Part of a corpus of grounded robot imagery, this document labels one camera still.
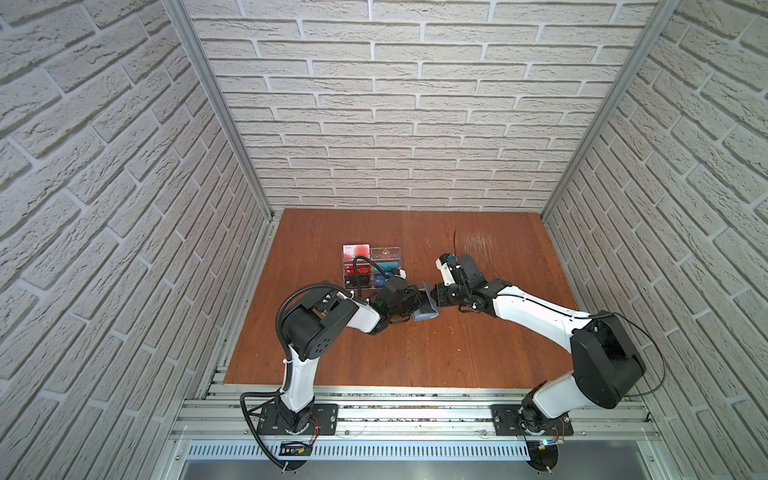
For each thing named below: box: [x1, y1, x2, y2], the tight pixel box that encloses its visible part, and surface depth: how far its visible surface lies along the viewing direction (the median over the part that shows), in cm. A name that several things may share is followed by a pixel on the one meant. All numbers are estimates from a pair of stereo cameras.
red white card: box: [342, 244, 370, 262], surface depth 99 cm
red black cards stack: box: [344, 265, 372, 285], surface depth 99 cm
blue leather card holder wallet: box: [412, 280, 439, 322], surface depth 91 cm
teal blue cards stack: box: [373, 262, 399, 287], surface depth 98 cm
